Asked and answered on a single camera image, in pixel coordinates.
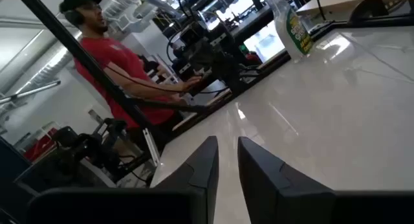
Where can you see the red storage crate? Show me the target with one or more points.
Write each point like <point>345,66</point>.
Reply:
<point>39,146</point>

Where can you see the lit computer monitor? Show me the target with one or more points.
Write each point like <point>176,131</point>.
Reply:
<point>263,42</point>

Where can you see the clear spray bottle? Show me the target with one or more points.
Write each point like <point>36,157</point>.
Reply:
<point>291,29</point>

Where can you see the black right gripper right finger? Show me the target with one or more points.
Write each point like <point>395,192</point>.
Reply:
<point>271,191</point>

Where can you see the black equipment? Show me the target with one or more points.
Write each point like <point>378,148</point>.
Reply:
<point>81,152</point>

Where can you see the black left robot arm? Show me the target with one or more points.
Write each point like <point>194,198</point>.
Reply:
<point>207,55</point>

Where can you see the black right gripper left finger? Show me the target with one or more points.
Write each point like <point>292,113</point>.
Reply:
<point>200,172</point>

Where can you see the person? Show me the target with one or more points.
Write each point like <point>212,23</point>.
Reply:
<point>113,59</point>

